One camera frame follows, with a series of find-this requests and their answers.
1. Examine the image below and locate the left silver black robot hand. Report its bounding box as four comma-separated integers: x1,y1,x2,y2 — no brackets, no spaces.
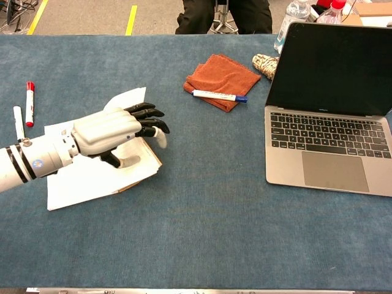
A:
70,102,171,169

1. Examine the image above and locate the yellow spiral notebook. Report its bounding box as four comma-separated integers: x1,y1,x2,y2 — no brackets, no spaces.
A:
43,87,163,211

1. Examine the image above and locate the red whiteboard marker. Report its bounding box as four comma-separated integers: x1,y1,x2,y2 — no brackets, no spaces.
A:
25,81,36,128

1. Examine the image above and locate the black-capped white marker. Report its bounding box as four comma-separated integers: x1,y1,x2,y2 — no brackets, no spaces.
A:
13,105,26,143

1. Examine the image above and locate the blue whiteboard marker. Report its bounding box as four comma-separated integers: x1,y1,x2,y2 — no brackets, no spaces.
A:
191,89,248,104

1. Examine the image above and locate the blue felt table mat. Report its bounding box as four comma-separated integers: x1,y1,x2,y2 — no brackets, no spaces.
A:
0,33,392,290

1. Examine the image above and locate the orange folded cloth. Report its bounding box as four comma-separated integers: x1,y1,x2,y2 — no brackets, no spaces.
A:
183,53,262,113

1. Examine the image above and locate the person in black trousers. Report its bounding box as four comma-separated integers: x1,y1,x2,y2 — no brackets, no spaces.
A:
175,0,273,35

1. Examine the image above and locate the chrome stool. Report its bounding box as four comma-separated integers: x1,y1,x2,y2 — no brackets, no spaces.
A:
211,0,239,34

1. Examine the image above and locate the patterned rolled cloth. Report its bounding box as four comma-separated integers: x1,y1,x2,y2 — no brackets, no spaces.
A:
252,53,280,81

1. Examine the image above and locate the clear bottle blue label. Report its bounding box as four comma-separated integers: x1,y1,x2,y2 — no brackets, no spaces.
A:
273,0,312,55

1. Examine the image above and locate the grey open laptop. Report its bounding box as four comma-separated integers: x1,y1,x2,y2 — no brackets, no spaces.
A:
265,21,392,197

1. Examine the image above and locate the clear bottle red label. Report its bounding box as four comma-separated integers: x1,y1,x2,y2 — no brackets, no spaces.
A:
315,0,347,25

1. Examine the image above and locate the cardboard box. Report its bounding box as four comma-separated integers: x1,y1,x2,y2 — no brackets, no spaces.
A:
342,0,392,28

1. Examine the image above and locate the tangle of floor cables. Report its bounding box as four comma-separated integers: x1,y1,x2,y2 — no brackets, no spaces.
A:
0,0,40,33

